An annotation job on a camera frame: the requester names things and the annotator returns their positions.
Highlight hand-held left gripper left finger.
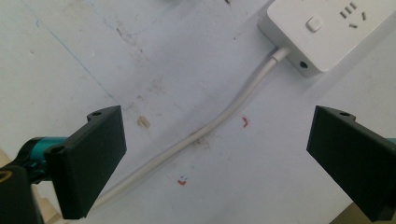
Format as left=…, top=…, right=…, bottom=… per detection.
left=43, top=105, right=128, bottom=220

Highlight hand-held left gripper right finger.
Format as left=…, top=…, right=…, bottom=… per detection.
left=305, top=105, right=396, bottom=223

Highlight white power strip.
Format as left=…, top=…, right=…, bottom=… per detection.
left=258, top=0, right=396, bottom=78

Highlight white power strip cable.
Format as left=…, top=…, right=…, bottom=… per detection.
left=90, top=46, right=292, bottom=211

